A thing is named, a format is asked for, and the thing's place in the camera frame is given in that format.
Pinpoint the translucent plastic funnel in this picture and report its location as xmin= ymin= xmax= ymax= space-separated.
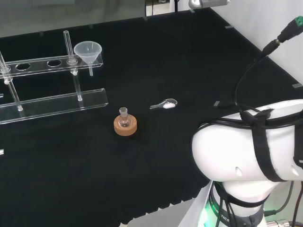
xmin=73 ymin=41 xmax=103 ymax=77

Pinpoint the glass weighing funnel with powder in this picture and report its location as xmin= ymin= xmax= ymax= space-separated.
xmin=150 ymin=99 xmax=178 ymax=110

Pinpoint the clear acrylic funnel stand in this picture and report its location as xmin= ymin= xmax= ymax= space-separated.
xmin=0 ymin=30 xmax=109 ymax=125

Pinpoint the small round-bottom glass flask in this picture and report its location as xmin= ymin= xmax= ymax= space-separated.
xmin=117 ymin=107 xmax=131 ymax=129

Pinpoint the black bench cloth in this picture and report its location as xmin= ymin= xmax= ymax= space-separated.
xmin=0 ymin=7 xmax=303 ymax=226

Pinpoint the grey metal fixture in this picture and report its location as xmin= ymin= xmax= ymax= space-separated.
xmin=188 ymin=0 xmax=232 ymax=9

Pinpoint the brown cork ring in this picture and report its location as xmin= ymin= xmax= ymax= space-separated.
xmin=113 ymin=115 xmax=138 ymax=137

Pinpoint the black cable with green plug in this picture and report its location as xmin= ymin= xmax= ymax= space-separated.
xmin=234 ymin=16 xmax=303 ymax=114

